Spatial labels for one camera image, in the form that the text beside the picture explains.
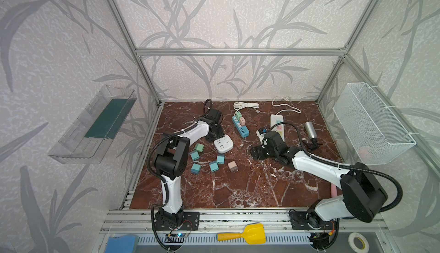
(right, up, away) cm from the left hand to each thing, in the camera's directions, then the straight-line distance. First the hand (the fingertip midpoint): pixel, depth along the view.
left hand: (222, 130), depth 99 cm
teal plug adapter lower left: (-14, -19, -10) cm, 26 cm away
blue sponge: (-37, -42, -32) cm, 65 cm away
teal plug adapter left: (-15, -13, -6) cm, 21 cm away
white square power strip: (+1, -8, -3) cm, 8 cm away
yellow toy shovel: (+14, -41, -28) cm, 51 cm away
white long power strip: (+34, +6, +9) cm, 35 cm away
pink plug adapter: (+6, -18, -10) cm, 21 cm away
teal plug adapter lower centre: (-4, -18, -10) cm, 21 cm away
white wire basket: (+58, +1, -38) cm, 69 cm away
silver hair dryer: (+54, -2, +2) cm, 54 cm away
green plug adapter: (-13, -9, -2) cm, 16 cm away
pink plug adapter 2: (+12, +5, +3) cm, 13 cm away
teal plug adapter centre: (-1, -15, -8) cm, 17 cm away
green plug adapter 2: (+10, +9, +6) cm, 15 cm away
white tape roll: (+54, -43, -31) cm, 75 cm away
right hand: (+18, -6, -9) cm, 22 cm away
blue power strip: (+12, 0, +3) cm, 12 cm away
